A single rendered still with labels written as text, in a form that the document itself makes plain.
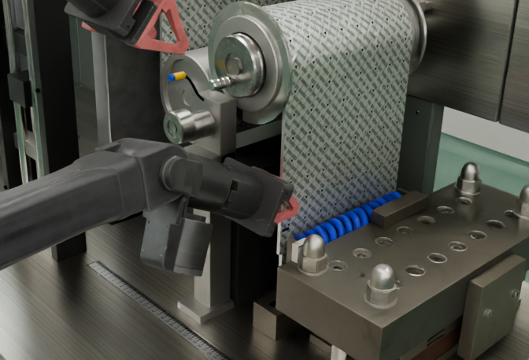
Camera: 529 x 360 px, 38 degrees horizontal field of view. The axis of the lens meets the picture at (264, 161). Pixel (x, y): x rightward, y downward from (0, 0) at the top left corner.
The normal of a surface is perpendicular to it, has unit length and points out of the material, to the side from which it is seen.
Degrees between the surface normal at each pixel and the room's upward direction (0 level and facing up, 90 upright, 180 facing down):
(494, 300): 90
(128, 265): 0
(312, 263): 90
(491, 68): 90
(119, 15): 50
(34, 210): 77
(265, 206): 62
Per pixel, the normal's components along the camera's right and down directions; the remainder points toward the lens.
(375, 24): 0.61, -0.18
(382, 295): -0.29, 0.38
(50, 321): 0.03, -0.91
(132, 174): 0.77, 0.07
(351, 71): 0.68, 0.32
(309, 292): -0.73, 0.25
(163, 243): -0.61, -0.13
